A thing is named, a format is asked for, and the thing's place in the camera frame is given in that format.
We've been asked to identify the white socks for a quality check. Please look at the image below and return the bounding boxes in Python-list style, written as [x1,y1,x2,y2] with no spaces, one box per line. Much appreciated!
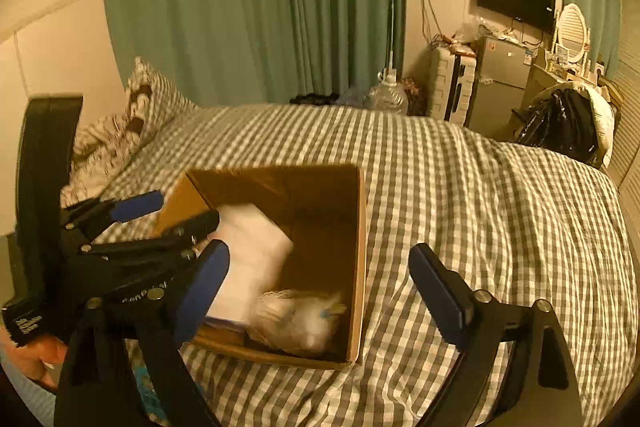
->
[206,204,293,325]

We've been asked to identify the white plush toy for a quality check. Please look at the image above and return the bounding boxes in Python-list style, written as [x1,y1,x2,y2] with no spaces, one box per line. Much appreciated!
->
[247,289,347,358]

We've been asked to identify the person's left hand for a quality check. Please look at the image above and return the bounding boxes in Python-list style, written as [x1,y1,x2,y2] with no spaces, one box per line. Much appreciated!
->
[1,329,67,391]

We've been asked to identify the floral crumpled duvet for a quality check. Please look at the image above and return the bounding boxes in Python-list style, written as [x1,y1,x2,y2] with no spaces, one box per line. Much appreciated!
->
[60,114,144,208]

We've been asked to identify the checkered pillow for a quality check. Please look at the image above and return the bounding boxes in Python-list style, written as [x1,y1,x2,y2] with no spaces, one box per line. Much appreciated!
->
[126,56,198,145]

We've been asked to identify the open cardboard box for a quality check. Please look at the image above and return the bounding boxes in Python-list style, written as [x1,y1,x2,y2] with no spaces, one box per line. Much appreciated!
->
[153,165,367,369]

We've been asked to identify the grey checkered bed cover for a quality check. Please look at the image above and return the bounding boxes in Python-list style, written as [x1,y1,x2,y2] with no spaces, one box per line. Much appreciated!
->
[63,104,639,426]

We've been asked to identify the clear water jug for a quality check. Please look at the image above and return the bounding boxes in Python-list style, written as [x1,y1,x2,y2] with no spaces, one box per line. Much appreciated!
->
[364,68,409,116]

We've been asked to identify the white louvered wardrobe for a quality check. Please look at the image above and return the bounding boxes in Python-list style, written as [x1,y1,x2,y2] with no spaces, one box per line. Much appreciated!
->
[604,0,640,228]

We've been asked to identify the black and white jacket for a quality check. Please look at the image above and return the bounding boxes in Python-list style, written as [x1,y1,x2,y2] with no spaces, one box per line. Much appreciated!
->
[514,81,617,169]

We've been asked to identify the wooden dressing table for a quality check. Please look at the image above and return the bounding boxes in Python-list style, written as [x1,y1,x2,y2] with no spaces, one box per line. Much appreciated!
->
[521,64,564,109]

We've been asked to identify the white suitcase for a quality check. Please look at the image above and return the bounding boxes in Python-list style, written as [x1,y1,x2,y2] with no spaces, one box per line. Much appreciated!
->
[426,46,476,126]

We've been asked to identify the grey mini fridge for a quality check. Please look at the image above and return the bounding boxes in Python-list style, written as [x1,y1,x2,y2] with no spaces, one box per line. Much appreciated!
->
[465,37,530,139]

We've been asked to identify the oval white vanity mirror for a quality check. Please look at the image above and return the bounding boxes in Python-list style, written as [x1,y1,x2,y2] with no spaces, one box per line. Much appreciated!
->
[554,3,589,65]

